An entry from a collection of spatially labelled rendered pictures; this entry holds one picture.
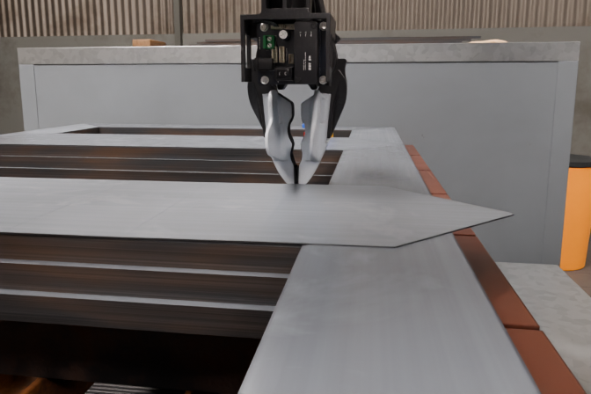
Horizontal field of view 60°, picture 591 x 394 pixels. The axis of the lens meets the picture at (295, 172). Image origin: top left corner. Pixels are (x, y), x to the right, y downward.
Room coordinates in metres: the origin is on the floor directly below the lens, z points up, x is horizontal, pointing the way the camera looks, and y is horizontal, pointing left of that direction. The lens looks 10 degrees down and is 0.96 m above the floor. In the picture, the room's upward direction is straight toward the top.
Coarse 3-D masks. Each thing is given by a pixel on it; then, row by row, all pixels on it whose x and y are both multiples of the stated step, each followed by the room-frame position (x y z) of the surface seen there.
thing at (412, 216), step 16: (384, 192) 0.43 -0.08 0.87; (400, 192) 0.43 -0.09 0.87; (400, 208) 0.37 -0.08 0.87; (416, 208) 0.37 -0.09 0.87; (432, 208) 0.37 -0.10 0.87; (448, 208) 0.37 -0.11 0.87; (464, 208) 0.37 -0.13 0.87; (400, 224) 0.33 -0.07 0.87; (416, 224) 0.33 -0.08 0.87; (432, 224) 0.33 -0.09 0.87; (448, 224) 0.33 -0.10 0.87; (464, 224) 0.33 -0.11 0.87; (400, 240) 0.29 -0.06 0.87; (416, 240) 0.29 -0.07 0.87
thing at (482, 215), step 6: (468, 204) 0.38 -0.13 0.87; (474, 210) 0.36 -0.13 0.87; (480, 210) 0.36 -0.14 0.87; (486, 210) 0.36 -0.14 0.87; (492, 210) 0.36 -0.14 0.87; (498, 210) 0.36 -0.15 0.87; (474, 216) 0.35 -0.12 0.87; (480, 216) 0.35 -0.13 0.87; (486, 216) 0.35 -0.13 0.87; (492, 216) 0.35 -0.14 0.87; (498, 216) 0.35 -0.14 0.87; (504, 216) 0.35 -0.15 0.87; (480, 222) 0.33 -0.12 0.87; (486, 222) 0.33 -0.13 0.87
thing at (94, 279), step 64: (128, 128) 1.13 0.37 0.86; (192, 128) 1.11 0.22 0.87; (0, 256) 0.31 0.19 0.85; (64, 256) 0.31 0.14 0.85; (128, 256) 0.30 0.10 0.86; (192, 256) 0.30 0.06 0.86; (256, 256) 0.29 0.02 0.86; (64, 320) 0.29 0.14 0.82; (128, 320) 0.29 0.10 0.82; (192, 320) 0.28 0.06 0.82; (256, 320) 0.28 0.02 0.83
